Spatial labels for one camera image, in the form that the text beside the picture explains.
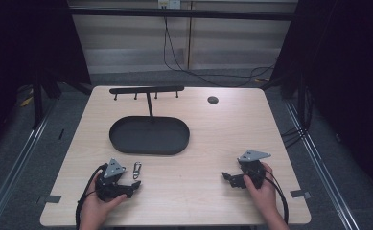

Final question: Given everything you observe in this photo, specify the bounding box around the hand-held gripper cable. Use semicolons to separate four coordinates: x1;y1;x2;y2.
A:
259;161;290;225
75;163;109;230

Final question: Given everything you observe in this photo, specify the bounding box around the black curtain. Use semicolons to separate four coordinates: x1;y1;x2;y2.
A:
269;0;373;202
0;0;92;161

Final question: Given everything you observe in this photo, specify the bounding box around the black floor cable bundle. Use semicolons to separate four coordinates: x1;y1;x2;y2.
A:
280;84;315;150

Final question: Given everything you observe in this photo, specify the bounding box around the grey tape strip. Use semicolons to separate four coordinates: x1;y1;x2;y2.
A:
35;194;62;206
290;189;313;200

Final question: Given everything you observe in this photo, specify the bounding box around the black horizontal frame bar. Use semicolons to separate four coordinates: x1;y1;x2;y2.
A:
68;7;299;22

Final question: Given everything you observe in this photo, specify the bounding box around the person's right hand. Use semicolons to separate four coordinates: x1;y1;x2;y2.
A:
243;162;282;219

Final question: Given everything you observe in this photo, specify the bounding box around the right hand-held gripper cable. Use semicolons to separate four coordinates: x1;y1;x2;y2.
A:
259;161;290;225

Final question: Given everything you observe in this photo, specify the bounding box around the black metal stand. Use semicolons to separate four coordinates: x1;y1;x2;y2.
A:
31;71;63;130

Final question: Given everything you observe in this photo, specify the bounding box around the yellow floor object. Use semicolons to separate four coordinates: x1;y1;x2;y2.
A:
18;92;35;108

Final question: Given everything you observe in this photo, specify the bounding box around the silver carabiner keyring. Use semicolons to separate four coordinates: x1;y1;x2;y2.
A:
132;161;143;181

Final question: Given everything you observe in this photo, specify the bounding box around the black wall cable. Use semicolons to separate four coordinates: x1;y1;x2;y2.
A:
162;15;277;88

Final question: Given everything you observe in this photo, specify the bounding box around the left hand-held gripper cable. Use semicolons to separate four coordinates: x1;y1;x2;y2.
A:
75;163;109;230

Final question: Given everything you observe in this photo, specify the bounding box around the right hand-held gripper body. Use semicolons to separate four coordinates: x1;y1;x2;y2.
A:
237;149;271;190

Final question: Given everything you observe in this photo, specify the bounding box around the metal floor rail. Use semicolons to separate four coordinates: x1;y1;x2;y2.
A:
283;99;362;230
0;95;58;230

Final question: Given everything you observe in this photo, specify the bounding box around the person's left hand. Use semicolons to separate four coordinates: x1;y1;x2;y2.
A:
79;172;128;225

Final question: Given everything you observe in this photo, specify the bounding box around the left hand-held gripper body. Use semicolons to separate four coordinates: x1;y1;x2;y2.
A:
94;157;129;202

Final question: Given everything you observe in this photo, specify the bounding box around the white wall socket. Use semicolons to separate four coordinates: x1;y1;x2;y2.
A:
157;0;182;11

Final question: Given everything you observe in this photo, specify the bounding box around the black hook rack with tray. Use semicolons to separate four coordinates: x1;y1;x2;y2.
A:
108;84;191;157

